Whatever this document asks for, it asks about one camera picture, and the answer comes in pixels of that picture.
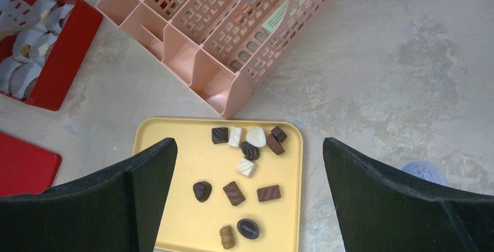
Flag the white diamond chocolate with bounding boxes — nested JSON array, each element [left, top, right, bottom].
[[237, 158, 257, 178]]

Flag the brown square chocolate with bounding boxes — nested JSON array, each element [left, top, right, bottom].
[[223, 181, 245, 206]]

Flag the small clear cup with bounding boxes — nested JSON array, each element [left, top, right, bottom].
[[400, 160, 449, 186]]

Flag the dark heart chocolate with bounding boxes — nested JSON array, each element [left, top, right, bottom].
[[193, 181, 212, 203]]

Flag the yellow tray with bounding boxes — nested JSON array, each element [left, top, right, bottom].
[[134, 118, 304, 251]]

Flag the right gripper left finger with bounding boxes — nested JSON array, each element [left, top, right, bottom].
[[1, 138, 178, 251]]

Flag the dark square chocolate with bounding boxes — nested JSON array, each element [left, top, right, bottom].
[[211, 127, 229, 144]]

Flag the orange file organizer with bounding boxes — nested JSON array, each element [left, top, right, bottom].
[[96, 0, 332, 119]]

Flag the milk ribbed chocolate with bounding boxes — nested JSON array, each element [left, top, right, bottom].
[[219, 225, 236, 250]]

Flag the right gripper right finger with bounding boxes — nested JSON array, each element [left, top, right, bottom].
[[322, 137, 493, 251]]

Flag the white chocolate piece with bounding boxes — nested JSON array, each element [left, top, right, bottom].
[[40, 10, 50, 24]]

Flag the dark oval chocolate right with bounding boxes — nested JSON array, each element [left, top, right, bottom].
[[237, 218, 260, 240]]

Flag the white heart chocolate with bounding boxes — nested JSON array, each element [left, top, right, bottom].
[[245, 126, 266, 148]]

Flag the red box lid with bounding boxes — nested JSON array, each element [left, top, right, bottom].
[[1, 132, 62, 197]]

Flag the red chocolate box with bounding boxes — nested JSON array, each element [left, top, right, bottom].
[[1, 0, 103, 111]]

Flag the brown bar chocolate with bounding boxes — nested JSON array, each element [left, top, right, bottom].
[[257, 184, 281, 203]]

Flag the white square chocolate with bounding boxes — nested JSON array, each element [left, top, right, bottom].
[[38, 42, 51, 57]]

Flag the dark leaf chocolate centre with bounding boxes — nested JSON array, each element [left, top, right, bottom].
[[241, 141, 260, 161]]

